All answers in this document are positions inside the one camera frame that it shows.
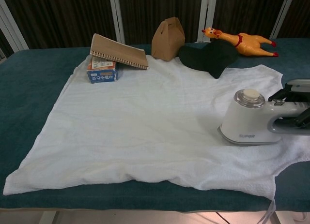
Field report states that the brown spiral notebook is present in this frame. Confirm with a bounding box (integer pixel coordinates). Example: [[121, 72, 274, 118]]
[[89, 33, 150, 71]]

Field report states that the blue printed carton box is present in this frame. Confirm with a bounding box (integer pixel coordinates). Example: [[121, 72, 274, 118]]
[[86, 57, 120, 84]]

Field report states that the white metal frame post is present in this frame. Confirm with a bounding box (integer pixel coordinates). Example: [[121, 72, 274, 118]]
[[0, 0, 30, 52], [198, 0, 217, 43], [269, 0, 300, 40], [108, 0, 125, 45]]

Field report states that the teal table cover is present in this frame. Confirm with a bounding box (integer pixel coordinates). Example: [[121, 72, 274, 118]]
[[0, 37, 310, 211]]

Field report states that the white cloth towel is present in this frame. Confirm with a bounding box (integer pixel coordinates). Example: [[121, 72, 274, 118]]
[[2, 56, 310, 224]]

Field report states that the white steam iron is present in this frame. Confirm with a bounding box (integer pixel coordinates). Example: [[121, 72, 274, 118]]
[[217, 88, 310, 146]]

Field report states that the brown paper gable box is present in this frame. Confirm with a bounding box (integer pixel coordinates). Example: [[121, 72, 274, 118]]
[[151, 16, 186, 62]]

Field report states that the black cloth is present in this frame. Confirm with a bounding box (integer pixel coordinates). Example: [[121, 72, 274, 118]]
[[178, 40, 239, 79]]

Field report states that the dark pleated curtain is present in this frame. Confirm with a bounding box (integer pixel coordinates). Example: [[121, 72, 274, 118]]
[[0, 0, 310, 53]]

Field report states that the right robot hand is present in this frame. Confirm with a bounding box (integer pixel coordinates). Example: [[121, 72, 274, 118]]
[[268, 79, 310, 129]]

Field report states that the yellow rubber chicken toy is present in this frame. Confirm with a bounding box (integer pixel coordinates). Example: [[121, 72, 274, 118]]
[[202, 27, 279, 57]]

